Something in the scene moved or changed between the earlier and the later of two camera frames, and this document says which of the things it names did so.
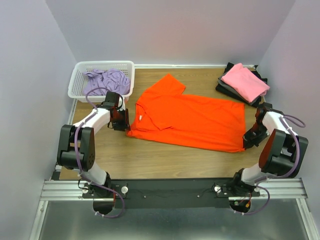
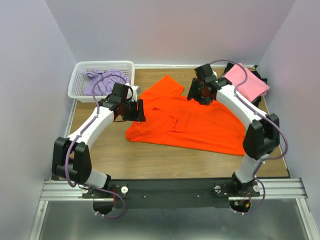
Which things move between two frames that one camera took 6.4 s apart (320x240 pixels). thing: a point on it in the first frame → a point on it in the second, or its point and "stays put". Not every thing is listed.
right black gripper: x=248 y=142 → x=193 y=86
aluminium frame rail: x=270 y=188 stays put
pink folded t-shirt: x=252 y=86 stays put
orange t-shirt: x=164 y=113 stays put
